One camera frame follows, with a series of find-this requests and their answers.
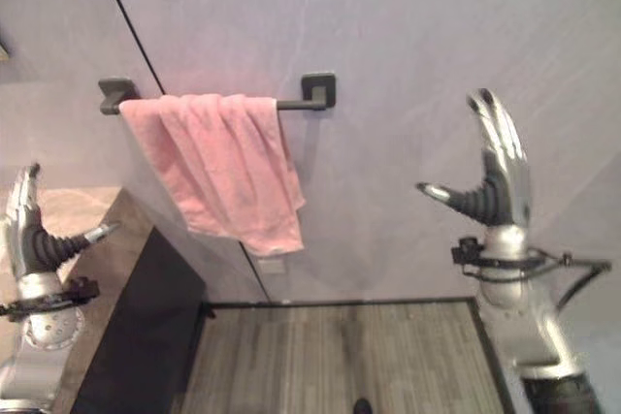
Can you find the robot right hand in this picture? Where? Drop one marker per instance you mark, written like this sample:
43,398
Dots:
502,181

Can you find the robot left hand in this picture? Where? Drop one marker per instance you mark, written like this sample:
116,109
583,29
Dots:
34,239

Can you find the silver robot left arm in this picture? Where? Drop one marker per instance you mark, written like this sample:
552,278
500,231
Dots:
36,331

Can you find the pink towel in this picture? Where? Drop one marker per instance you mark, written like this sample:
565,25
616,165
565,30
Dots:
228,167

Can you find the dark grey towel bar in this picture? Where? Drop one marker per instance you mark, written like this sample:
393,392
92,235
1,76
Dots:
310,94

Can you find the black wrist clamp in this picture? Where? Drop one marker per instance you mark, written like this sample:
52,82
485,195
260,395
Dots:
490,259
53,297

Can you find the dark vanity cabinet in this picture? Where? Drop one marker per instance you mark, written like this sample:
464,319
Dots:
140,322

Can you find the dark robot foot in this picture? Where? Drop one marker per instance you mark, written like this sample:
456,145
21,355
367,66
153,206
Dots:
361,405

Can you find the white wall socket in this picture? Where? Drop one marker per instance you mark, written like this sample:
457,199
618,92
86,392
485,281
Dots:
271,266

